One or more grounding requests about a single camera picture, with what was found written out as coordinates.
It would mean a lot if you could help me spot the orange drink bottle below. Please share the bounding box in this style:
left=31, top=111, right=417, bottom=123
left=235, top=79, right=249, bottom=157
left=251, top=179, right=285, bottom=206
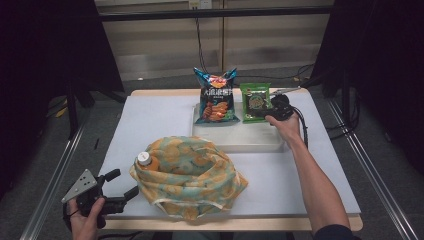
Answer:
left=134, top=151, right=160, bottom=173

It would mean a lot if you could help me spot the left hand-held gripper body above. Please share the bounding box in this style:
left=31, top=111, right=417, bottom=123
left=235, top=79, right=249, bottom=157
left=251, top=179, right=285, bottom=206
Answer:
left=61, top=169, right=129, bottom=218

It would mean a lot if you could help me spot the black horizontal bar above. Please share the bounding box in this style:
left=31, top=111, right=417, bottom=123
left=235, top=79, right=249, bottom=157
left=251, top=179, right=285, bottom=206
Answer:
left=98, top=5, right=334, bottom=23

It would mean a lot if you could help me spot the white table cover sheet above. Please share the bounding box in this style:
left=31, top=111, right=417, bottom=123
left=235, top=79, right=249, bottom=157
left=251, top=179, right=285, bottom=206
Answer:
left=99, top=92, right=362, bottom=218

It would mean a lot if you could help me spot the aluminium floor rail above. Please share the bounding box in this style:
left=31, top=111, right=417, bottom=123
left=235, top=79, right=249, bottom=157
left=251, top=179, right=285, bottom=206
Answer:
left=19, top=123, right=86, bottom=240
left=326, top=98, right=419, bottom=240

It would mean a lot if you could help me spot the dark curtain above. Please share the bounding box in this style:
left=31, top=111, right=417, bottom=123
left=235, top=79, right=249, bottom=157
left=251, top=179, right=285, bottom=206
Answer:
left=311, top=0, right=424, bottom=174
left=0, top=0, right=125, bottom=201

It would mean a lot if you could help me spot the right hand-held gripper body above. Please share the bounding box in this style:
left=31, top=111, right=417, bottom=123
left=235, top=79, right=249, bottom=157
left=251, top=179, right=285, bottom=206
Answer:
left=266, top=87, right=303, bottom=122

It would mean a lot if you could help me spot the white plastic tray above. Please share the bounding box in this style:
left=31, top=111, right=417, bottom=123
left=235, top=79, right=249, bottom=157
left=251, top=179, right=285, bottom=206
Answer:
left=190, top=101, right=286, bottom=153

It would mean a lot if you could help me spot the person's left hand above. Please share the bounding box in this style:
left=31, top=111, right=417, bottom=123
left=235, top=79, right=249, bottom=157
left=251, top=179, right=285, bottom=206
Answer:
left=68, top=197, right=107, bottom=240

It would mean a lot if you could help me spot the person's dark sleeve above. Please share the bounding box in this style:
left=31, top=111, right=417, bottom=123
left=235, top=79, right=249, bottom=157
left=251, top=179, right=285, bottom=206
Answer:
left=313, top=224, right=363, bottom=240

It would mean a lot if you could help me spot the white wall socket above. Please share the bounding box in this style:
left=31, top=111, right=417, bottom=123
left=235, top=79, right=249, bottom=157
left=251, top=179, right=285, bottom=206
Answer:
left=188, top=0, right=213, bottom=10

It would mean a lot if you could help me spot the orange print fabric bag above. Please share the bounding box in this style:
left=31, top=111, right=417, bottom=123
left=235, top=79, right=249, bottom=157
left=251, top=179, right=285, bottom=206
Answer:
left=129, top=135, right=249, bottom=222

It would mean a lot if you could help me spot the black hanging cable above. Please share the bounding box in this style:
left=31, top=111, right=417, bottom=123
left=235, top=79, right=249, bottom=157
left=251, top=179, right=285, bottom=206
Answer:
left=194, top=18, right=316, bottom=88

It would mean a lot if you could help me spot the person's right hand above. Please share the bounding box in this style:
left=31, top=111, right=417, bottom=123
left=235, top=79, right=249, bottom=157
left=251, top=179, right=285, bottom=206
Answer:
left=266, top=111, right=303, bottom=148

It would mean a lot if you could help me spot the green snack packet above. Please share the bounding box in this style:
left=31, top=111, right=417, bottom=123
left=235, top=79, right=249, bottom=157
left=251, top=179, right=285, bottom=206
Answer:
left=239, top=82, right=274, bottom=124

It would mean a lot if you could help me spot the black metal stand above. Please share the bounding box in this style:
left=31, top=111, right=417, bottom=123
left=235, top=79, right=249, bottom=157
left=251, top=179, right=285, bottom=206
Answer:
left=306, top=66, right=363, bottom=141
left=64, top=76, right=128, bottom=141

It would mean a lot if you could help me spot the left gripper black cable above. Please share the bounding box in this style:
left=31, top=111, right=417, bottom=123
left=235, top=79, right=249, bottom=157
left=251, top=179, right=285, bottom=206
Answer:
left=62, top=203, right=79, bottom=233

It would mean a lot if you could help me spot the blue chip bag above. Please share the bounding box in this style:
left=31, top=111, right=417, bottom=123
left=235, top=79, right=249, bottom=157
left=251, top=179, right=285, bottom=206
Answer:
left=193, top=67, right=241, bottom=125

